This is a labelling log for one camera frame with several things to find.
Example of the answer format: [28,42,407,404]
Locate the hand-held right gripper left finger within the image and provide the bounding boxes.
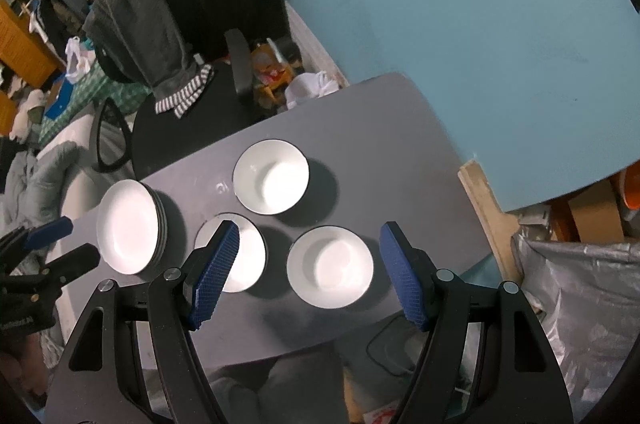
[46,220,241,424]

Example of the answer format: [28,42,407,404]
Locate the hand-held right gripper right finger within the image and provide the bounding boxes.
[379,221,575,424]

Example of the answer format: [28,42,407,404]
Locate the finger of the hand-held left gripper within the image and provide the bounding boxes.
[0,217,74,263]
[29,243,101,289]

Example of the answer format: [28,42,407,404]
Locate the white bowl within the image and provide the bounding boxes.
[194,213,268,294]
[286,225,375,309]
[232,139,311,216]

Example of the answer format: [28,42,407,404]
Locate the grey puffer jacket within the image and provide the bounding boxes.
[0,139,83,235]

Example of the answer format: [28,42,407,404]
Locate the pale grey bed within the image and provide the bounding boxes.
[47,117,146,217]

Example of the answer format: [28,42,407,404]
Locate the pale wooden plank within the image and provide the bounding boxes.
[457,160,523,285]

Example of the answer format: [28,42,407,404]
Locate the person's grey pants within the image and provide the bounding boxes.
[210,344,351,424]

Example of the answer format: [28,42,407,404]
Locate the beige clothes heap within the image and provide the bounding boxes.
[10,87,46,140]

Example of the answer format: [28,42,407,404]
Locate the blue box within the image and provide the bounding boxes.
[42,79,76,122]

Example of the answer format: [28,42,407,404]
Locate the black office chair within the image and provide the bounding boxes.
[90,0,258,177]

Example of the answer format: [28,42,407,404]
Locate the silver foil bag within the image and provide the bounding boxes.
[510,231,640,424]

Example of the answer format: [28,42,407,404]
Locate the white plastic bag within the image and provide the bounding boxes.
[65,35,96,82]
[285,72,341,110]

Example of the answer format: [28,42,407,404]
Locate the wooden louvered wardrobe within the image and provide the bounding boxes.
[0,0,63,135]

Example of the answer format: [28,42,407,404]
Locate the brown cardboard box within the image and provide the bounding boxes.
[567,179,626,245]

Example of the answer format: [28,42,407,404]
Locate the orange plastic item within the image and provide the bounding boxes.
[250,39,301,105]

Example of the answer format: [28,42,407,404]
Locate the dark grey striped-cuff garment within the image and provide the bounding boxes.
[82,0,215,119]

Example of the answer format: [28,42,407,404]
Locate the dark hanging jackets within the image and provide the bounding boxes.
[30,0,96,50]

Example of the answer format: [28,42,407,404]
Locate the orange container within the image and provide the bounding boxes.
[617,164,640,210]

